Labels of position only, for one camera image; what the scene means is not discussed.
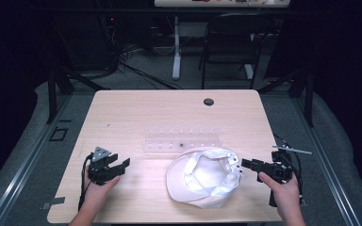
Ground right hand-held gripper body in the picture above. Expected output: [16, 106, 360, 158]
[256, 144, 313, 208]

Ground person's right hand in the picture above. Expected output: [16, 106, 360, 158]
[257, 171, 302, 216]

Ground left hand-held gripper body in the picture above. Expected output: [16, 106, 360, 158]
[87, 146, 121, 186]

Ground white desk leg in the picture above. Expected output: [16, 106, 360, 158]
[172, 15, 183, 81]

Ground white desk foot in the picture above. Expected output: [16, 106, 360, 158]
[243, 63, 255, 81]

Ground person's left hand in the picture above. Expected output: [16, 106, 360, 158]
[82, 174, 122, 212]

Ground black chair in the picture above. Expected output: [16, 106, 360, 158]
[198, 12, 274, 90]

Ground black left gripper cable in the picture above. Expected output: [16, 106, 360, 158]
[77, 153, 94, 212]

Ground white cap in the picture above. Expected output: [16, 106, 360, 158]
[165, 146, 243, 210]

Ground metal floor rail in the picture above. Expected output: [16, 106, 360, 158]
[0, 93, 74, 226]
[290, 93, 362, 226]

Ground black tape square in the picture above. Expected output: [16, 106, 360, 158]
[48, 126, 70, 142]

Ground black floor cables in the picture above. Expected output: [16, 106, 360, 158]
[105, 18, 183, 90]

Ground grey tape strip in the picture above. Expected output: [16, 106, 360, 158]
[41, 196, 66, 211]

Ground black metal stand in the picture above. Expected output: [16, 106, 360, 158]
[45, 65, 111, 125]
[256, 68, 316, 128]

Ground white desk top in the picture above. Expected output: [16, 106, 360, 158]
[154, 0, 291, 8]

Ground clear acrylic rack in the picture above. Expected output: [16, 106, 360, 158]
[142, 126, 222, 155]

